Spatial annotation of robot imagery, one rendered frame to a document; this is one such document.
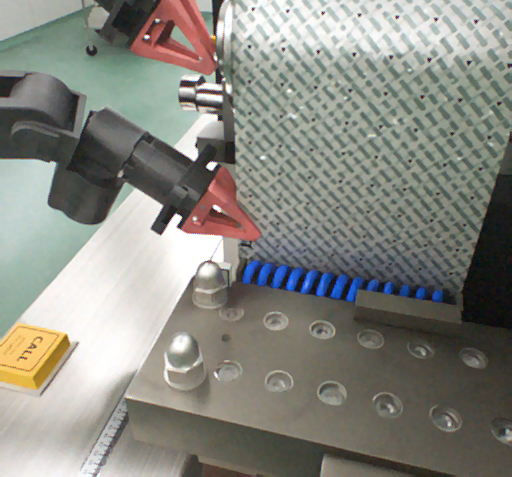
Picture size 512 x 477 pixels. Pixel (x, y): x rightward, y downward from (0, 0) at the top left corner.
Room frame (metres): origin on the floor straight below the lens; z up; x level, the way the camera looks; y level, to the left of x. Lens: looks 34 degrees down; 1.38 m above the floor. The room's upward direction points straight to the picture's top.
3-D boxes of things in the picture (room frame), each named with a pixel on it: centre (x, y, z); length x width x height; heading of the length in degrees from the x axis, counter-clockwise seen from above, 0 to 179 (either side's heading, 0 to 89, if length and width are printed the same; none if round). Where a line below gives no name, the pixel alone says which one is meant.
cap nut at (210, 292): (0.38, 0.05, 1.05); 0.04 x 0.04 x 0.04
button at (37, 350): (0.41, 0.27, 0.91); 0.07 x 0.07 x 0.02; 75
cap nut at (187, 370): (0.28, 0.06, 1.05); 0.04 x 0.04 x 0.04
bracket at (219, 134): (0.55, 0.04, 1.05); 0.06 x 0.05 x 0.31; 75
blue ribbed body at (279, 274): (0.39, -0.09, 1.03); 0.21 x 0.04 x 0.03; 75
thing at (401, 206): (0.41, -0.09, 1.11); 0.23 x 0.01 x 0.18; 75
